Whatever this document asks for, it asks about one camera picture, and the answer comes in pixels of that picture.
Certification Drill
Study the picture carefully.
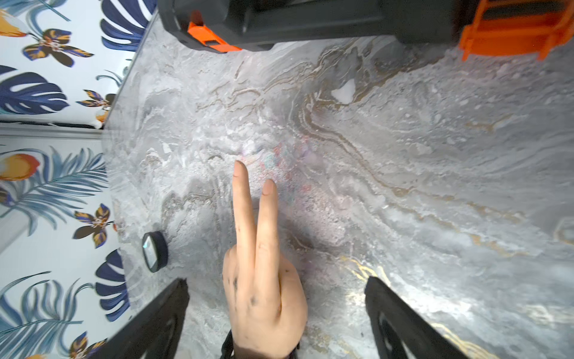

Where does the black plastic tool case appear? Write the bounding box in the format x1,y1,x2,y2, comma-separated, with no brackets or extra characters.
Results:
158,0,573,60

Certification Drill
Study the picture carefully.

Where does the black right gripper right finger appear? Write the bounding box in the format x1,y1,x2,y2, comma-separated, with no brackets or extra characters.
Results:
365,277,466,358

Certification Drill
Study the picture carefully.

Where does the black round disc with label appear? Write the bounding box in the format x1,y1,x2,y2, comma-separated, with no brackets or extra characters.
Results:
142,231,169,273

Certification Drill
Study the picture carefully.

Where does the mannequin hand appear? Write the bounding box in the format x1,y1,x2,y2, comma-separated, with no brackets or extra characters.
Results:
222,161,308,358

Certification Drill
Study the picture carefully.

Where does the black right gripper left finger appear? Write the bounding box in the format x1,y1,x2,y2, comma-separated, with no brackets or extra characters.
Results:
92,278,189,358

